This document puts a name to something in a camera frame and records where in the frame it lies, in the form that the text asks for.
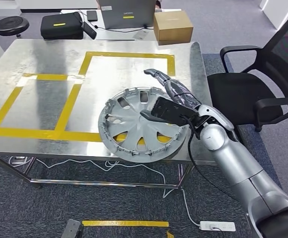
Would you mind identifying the grey plastic wheel hubcap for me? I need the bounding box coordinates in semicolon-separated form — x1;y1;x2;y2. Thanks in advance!
98;86;189;164

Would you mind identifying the steel workbench table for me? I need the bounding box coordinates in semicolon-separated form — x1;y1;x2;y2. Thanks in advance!
0;39;215;189

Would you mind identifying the white desk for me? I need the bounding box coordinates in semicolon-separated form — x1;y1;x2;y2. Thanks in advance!
60;8;182;41

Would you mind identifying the brown cardboard box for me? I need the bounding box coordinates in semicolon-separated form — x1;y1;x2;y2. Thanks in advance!
153;10;193;46

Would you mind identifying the yellow floor tape marking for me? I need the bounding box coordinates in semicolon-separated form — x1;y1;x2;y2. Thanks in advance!
82;220;175;238

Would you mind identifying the grey case with yellow mark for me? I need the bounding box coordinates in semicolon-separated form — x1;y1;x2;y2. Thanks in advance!
98;0;156;30

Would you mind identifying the black office chair with armrests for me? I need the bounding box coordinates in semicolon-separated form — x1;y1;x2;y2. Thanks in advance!
206;3;288;148

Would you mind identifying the black case with yellow mark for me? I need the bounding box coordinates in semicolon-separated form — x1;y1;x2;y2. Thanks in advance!
40;12;97;40

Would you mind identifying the white power strip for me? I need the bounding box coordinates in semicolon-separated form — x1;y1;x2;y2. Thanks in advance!
200;221;237;232

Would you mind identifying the grey floor socket box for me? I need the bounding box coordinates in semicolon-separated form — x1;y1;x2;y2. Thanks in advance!
11;156;28;164

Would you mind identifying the black round stool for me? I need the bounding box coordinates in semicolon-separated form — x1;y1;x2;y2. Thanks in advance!
0;15;30;37

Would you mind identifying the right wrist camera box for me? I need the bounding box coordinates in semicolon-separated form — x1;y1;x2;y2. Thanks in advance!
150;97;200;127

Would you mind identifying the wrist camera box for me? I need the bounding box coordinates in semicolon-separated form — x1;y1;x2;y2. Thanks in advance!
150;97;200;127
61;219;84;238

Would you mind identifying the white floor cable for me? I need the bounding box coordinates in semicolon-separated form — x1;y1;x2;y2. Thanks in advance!
8;157;201;227

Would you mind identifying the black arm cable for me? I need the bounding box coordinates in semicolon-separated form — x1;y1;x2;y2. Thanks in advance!
187;117;239;201

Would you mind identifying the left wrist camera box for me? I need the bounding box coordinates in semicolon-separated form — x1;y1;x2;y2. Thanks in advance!
61;219;84;238

